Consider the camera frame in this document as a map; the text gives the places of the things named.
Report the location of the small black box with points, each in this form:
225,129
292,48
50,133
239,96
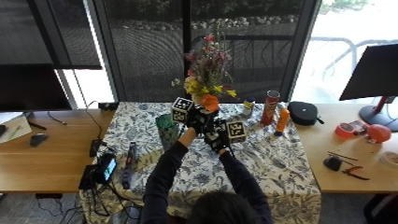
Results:
107,105

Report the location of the grey computer mouse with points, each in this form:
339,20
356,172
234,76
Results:
37,139

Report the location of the blue floral tablecloth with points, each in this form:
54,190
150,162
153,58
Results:
264,161

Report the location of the colourful flower bouquet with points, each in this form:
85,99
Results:
206,73

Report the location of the small black gadget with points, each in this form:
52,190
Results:
331,162

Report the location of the white tape roll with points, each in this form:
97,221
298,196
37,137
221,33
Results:
388,159

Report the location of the dark chair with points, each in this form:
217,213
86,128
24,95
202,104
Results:
382,209

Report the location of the person's left hand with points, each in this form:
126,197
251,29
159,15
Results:
195,119

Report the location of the red tape roll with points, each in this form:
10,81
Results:
343,130

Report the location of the red ball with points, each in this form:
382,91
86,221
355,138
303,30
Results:
378,133

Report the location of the white marker cube on left glove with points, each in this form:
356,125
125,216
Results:
181,109

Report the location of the black monitor on red stand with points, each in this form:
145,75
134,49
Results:
372,77

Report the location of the white marker cube on glove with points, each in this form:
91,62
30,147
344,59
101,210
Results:
181,109
235,131

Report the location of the thin dark sticks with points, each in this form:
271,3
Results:
342,155

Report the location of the small red box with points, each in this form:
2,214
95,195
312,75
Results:
358,126

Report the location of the black device with lit screen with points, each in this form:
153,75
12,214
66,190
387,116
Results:
106,169

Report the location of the black power strip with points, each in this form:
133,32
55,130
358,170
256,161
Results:
127,165

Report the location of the black zipped case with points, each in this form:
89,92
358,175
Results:
302,113

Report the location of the black power adapter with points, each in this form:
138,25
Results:
94,147

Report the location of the red tube-shaped snack can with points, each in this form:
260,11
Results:
268,107

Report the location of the white paper notebook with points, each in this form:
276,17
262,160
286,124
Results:
12,128

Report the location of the orange plastic bottle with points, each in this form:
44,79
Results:
282,122

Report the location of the person's right hand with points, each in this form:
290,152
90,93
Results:
215,138

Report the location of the white bottle with yellow label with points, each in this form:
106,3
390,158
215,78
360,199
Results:
247,107

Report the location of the white marker cube on right glove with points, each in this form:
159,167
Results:
235,131

